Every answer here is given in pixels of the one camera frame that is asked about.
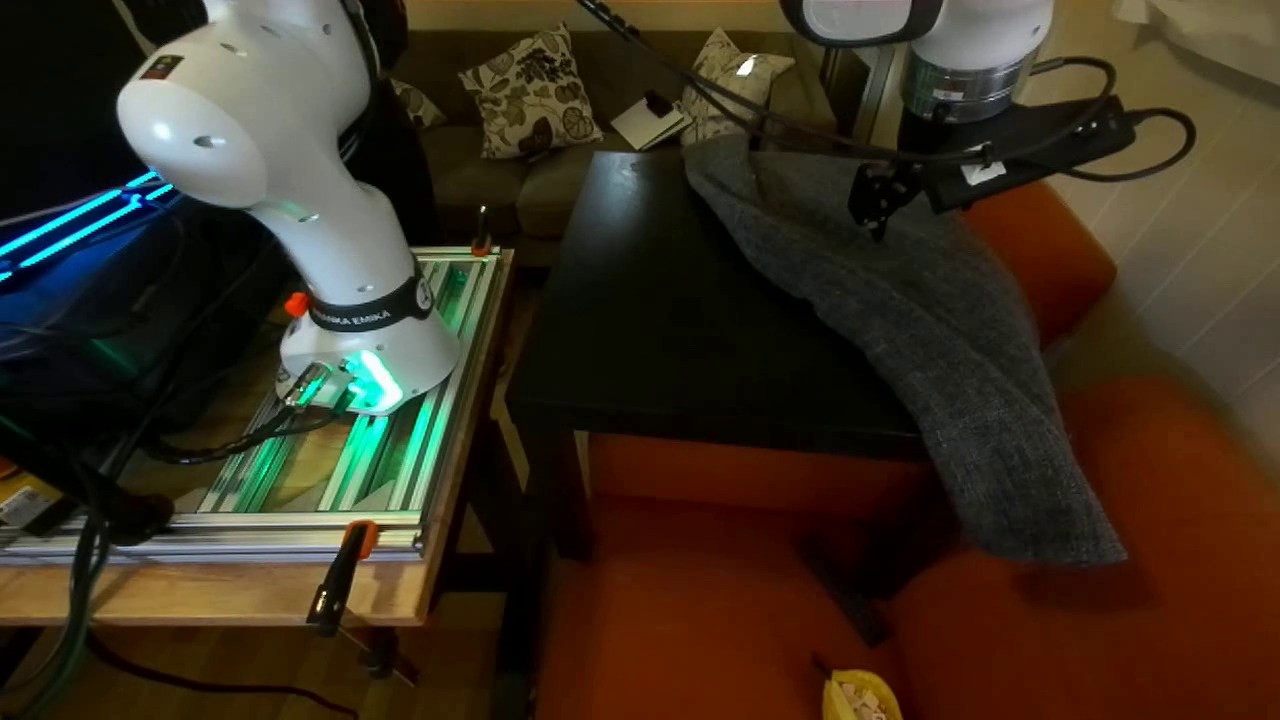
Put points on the yellow crumpled object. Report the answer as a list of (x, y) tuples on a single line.
[(860, 696)]

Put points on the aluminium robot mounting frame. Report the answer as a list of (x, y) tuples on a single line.
[(385, 455)]

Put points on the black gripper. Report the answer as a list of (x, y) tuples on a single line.
[(972, 175)]

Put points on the black low table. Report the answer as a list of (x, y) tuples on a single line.
[(695, 322)]

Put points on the blue lit light bar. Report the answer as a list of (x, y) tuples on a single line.
[(66, 225)]

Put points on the gray knitted blanket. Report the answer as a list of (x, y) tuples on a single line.
[(934, 345)]

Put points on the wooden workbench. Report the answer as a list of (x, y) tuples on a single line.
[(200, 594)]

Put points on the orange bar clamp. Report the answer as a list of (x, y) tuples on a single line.
[(342, 567)]

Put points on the light leaf pattern pillow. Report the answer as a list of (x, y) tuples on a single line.
[(734, 65)]

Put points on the orange round knob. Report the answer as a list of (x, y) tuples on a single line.
[(299, 304)]

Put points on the white hanging sheet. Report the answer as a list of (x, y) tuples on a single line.
[(1203, 33)]

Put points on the orange upholstered armchair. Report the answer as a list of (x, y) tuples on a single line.
[(723, 615), (1055, 252)]

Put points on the small white box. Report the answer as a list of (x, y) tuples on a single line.
[(651, 121)]

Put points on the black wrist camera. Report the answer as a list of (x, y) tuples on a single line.
[(1080, 132)]

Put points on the dark floral pillow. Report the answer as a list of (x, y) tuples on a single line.
[(525, 94)]

